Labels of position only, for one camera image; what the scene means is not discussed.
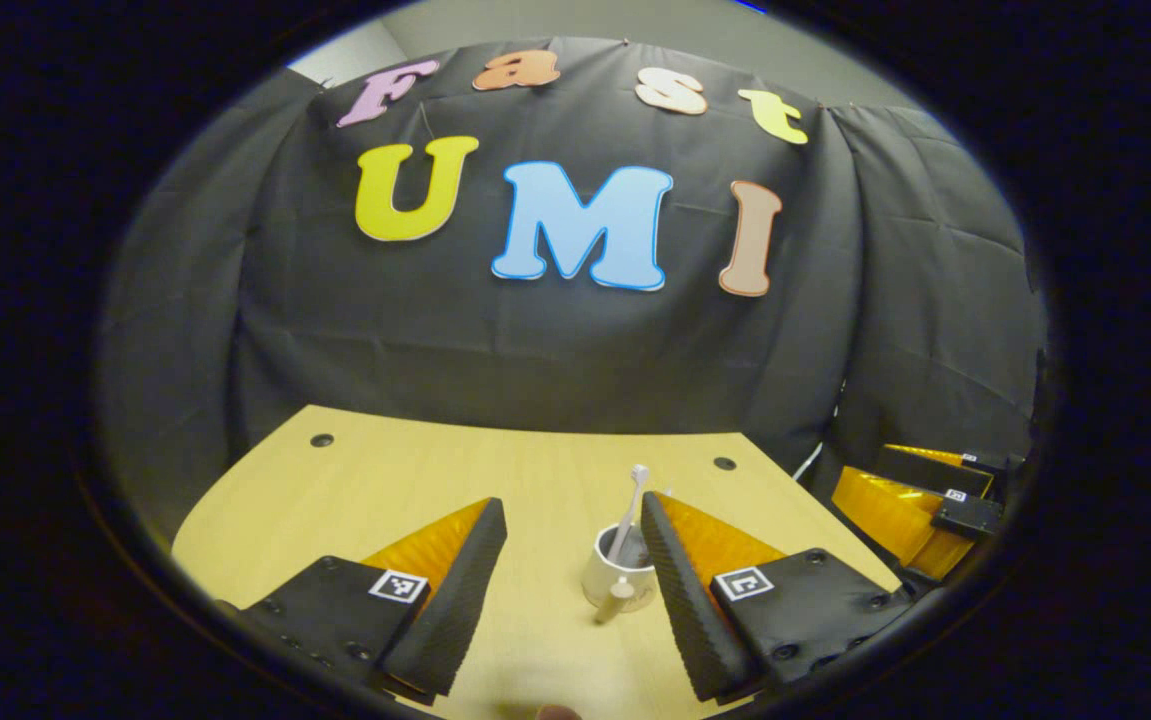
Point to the round cork coaster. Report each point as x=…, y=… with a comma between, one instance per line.
x=643, y=603

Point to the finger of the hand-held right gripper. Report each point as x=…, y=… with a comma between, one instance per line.
x=970, y=515
x=935, y=470

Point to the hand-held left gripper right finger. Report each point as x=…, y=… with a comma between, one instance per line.
x=690, y=610

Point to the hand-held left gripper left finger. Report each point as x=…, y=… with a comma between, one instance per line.
x=455, y=610

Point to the white toothbrush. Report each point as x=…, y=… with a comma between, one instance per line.
x=632, y=500

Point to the black backdrop cloth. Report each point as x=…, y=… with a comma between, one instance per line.
x=535, y=350

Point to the wooden desktop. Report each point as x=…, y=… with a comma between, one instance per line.
x=385, y=480

